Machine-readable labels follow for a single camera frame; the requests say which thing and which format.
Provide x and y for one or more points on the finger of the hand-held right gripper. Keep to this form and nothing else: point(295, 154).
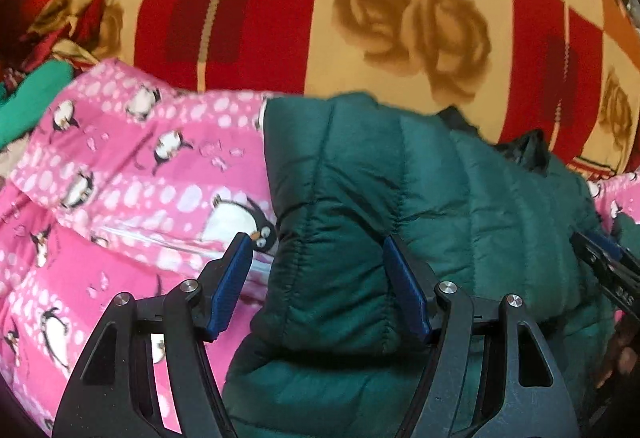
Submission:
point(615, 285)
point(597, 245)

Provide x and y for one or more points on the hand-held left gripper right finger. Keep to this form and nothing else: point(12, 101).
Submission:
point(407, 293)

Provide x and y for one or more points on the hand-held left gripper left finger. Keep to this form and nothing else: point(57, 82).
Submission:
point(232, 278)

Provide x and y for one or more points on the dark green puffer jacket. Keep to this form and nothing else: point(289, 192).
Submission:
point(350, 178)

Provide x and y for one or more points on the person's right hand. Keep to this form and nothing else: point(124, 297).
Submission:
point(612, 358)

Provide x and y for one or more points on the pink penguin print blanket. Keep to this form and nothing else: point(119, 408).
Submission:
point(125, 198)

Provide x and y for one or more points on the plain green cloth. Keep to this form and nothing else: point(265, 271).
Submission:
point(30, 102)

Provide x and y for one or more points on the gold and red satin cloth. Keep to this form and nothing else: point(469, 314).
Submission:
point(70, 12)

